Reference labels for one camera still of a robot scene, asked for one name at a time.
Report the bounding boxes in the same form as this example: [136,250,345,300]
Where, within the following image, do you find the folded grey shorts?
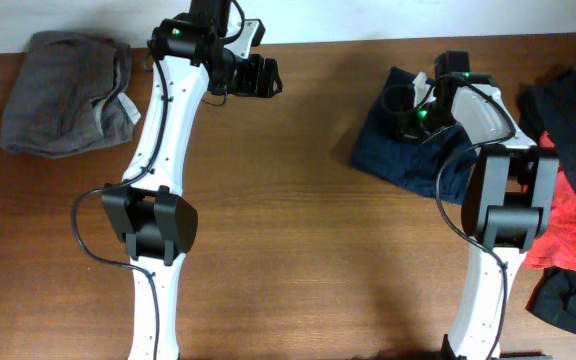
[0,31,140,159]

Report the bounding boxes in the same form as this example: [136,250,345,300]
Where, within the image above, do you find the red mesh garment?
[520,130,576,274]

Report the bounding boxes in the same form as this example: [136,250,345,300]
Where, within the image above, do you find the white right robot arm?
[380,50,559,360]

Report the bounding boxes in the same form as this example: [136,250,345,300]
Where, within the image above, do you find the dark blue shorts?
[350,65,480,205]

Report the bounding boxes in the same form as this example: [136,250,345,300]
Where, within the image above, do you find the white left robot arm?
[100,0,282,359]

